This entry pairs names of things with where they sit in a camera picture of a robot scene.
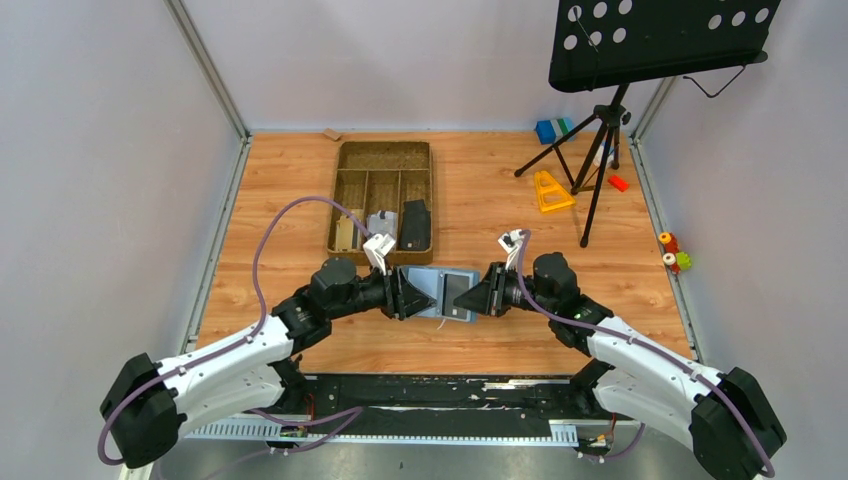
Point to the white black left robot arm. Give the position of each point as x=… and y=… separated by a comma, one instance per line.
x=151, y=404

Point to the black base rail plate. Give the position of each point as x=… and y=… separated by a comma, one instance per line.
x=496, y=406

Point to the white card in tray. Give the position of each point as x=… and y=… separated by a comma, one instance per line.
x=383, y=222

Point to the black music stand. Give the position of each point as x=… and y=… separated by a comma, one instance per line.
x=599, y=44

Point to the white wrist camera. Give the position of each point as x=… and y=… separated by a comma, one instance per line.
x=513, y=243
x=376, y=249

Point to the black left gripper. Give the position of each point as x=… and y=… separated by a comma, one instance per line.
x=402, y=298

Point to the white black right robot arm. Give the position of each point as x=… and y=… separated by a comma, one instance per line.
x=724, y=419

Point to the blue green block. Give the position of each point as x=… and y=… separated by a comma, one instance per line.
x=550, y=131

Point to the woven compartment tray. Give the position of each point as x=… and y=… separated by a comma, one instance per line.
x=383, y=175

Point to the yellow triangular toy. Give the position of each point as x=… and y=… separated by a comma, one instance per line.
x=551, y=195

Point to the small cardboard scrap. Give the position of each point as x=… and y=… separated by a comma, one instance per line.
x=332, y=134

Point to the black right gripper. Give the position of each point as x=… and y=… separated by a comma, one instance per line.
x=487, y=297

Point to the red block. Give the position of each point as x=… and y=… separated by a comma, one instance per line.
x=618, y=183

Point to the tan cards in tray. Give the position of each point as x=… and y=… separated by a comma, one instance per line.
x=347, y=237

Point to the black wallet in tray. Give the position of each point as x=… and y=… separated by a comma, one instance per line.
x=416, y=223

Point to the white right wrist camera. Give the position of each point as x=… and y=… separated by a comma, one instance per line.
x=513, y=243

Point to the colourful toy stack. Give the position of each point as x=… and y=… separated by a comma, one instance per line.
x=674, y=258

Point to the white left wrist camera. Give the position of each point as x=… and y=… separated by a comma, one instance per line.
x=376, y=249

